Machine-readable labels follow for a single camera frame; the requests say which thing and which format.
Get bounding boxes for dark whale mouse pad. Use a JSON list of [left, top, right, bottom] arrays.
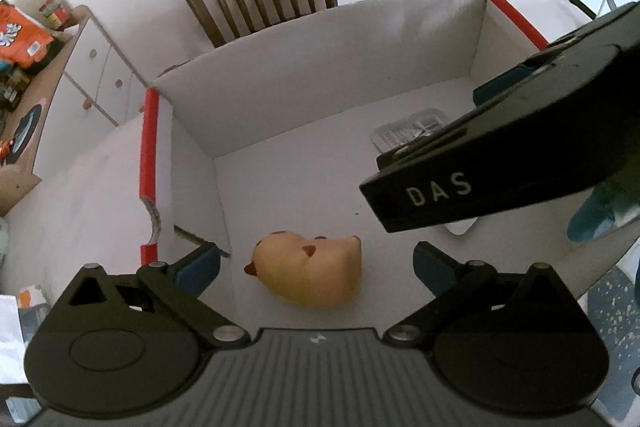
[[0, 99, 47, 165]]

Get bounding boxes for white desktop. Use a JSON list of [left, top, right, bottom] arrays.
[[0, 0, 640, 427]]

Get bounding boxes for red and white cardboard box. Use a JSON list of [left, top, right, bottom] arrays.
[[137, 0, 640, 343]]

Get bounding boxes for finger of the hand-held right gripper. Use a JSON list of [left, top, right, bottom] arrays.
[[360, 76, 592, 234], [472, 1, 640, 106]]

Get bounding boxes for plastic bags at left edge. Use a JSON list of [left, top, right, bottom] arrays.
[[0, 283, 51, 388]]

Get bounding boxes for dark glass jars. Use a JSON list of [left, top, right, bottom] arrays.
[[0, 67, 32, 108]]

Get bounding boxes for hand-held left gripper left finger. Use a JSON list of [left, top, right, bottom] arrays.
[[55, 243, 252, 349]]

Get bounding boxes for small clear plastic packet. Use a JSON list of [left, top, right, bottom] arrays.
[[370, 108, 448, 152]]

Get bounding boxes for yellow plush toy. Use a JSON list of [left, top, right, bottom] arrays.
[[244, 231, 363, 310]]

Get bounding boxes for red-lid jar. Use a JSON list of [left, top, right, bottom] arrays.
[[39, 0, 71, 28]]

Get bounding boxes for white sideboard cabinet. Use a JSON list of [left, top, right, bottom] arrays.
[[0, 4, 151, 215]]

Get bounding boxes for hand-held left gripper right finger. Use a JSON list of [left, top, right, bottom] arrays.
[[382, 241, 585, 350]]

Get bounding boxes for orange snack bag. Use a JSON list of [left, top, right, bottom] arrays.
[[0, 2, 56, 68]]

